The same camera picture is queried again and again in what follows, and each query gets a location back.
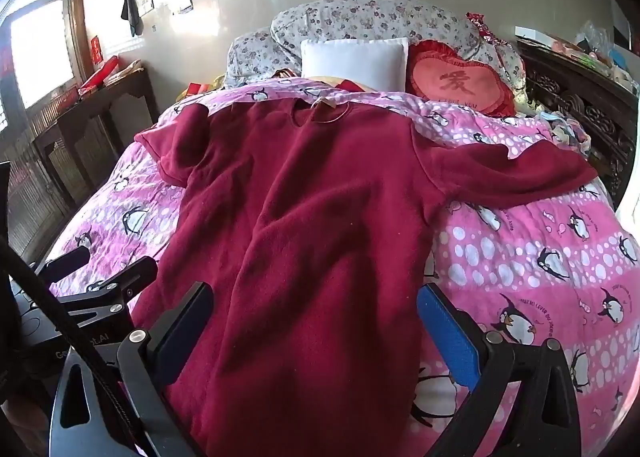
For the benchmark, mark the red heart-shaped cushion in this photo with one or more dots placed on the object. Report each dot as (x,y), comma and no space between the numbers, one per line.
(455,82)

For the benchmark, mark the pink penguin print blanket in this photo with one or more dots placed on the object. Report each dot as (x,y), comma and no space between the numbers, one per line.
(540,257)

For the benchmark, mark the dark hanging cloth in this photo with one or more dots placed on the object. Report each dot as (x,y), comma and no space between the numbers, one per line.
(132,12)

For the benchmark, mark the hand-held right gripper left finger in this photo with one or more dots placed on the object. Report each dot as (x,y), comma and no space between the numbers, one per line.
(187,324)

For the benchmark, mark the dark carved wooden cabinet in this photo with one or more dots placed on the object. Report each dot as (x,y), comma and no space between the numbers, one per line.
(575,92)

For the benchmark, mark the pile of assorted clutter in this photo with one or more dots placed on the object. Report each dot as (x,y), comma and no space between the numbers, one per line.
(595,54)

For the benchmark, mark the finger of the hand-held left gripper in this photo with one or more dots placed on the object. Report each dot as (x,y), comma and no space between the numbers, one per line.
(115,284)
(65,262)

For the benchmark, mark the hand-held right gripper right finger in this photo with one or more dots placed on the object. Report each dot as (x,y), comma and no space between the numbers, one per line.
(447,332)

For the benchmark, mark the white pillow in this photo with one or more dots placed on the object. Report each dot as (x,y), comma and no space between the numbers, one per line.
(352,62)

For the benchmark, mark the brown wooden cabinet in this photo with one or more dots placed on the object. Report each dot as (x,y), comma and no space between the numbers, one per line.
(75,137)

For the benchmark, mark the red box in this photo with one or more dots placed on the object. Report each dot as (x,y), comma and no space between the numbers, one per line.
(97,74)

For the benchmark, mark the small floral cloth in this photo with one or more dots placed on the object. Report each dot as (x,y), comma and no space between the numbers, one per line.
(570,134)

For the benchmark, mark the dark red sweater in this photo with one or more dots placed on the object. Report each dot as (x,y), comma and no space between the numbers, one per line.
(310,237)

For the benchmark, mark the colourful snack packets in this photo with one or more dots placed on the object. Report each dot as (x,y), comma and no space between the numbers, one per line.
(202,87)

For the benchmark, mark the wooden framed window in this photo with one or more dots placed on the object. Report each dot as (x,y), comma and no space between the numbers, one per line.
(40,52)

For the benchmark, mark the red wall sign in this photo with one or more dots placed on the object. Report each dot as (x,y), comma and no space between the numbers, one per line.
(96,48)

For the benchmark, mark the red patterned bag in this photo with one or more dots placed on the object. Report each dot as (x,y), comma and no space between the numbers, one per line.
(482,27)

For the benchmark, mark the floral quilt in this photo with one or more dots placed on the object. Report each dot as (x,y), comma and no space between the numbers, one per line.
(360,17)

